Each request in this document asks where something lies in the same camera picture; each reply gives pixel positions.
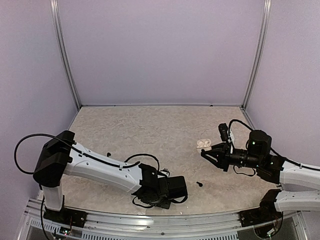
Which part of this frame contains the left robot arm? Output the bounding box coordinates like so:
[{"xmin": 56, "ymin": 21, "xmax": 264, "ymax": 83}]
[{"xmin": 32, "ymin": 130, "xmax": 188, "ymax": 223}]

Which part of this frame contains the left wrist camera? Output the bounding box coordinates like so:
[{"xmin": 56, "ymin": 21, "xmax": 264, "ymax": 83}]
[{"xmin": 161, "ymin": 168, "xmax": 170, "ymax": 174}]

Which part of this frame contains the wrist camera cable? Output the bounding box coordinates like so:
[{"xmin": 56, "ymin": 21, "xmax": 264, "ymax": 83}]
[
  {"xmin": 13, "ymin": 133, "xmax": 63, "ymax": 176},
  {"xmin": 228, "ymin": 118, "xmax": 255, "ymax": 138}
]

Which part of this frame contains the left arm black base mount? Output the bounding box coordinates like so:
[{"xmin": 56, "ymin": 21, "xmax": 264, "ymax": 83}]
[{"xmin": 43, "ymin": 196, "xmax": 88, "ymax": 228}]

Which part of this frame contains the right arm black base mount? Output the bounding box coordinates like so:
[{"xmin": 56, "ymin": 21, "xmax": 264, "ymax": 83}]
[{"xmin": 239, "ymin": 189, "xmax": 283, "ymax": 227}]

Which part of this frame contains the aluminium frame post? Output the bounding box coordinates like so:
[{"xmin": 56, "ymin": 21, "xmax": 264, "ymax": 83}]
[
  {"xmin": 49, "ymin": 0, "xmax": 82, "ymax": 111},
  {"xmin": 241, "ymin": 0, "xmax": 272, "ymax": 112}
]

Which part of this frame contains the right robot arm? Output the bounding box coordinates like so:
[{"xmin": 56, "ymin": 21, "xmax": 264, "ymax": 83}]
[{"xmin": 200, "ymin": 130, "xmax": 320, "ymax": 222}]

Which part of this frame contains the right aluminium frame post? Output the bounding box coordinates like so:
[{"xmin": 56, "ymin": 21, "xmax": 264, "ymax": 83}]
[{"xmin": 241, "ymin": 0, "xmax": 272, "ymax": 112}]

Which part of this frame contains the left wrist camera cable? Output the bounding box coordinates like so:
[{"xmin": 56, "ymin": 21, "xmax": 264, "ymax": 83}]
[{"xmin": 13, "ymin": 133, "xmax": 63, "ymax": 176}]

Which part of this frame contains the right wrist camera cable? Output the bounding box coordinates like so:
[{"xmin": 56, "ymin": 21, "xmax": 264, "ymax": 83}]
[{"xmin": 228, "ymin": 118, "xmax": 255, "ymax": 138}]

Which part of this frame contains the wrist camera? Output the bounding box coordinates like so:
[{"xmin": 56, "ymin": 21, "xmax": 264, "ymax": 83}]
[
  {"xmin": 218, "ymin": 123, "xmax": 235, "ymax": 144},
  {"xmin": 161, "ymin": 168, "xmax": 170, "ymax": 174}
]

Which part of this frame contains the white earbud charging case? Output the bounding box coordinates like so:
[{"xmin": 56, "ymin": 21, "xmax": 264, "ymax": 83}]
[{"xmin": 196, "ymin": 138, "xmax": 212, "ymax": 151}]

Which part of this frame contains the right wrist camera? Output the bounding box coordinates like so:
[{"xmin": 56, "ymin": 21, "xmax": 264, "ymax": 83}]
[{"xmin": 218, "ymin": 123, "xmax": 235, "ymax": 144}]

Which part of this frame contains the left aluminium frame post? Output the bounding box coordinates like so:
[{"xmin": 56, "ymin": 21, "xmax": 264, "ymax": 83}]
[{"xmin": 49, "ymin": 0, "xmax": 82, "ymax": 111}]

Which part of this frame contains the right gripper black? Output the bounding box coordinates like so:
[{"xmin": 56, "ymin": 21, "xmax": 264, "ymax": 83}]
[{"xmin": 201, "ymin": 142, "xmax": 263, "ymax": 172}]

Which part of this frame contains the aluminium front rail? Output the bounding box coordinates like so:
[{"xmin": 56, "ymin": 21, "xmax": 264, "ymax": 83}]
[{"xmin": 14, "ymin": 199, "xmax": 310, "ymax": 240}]

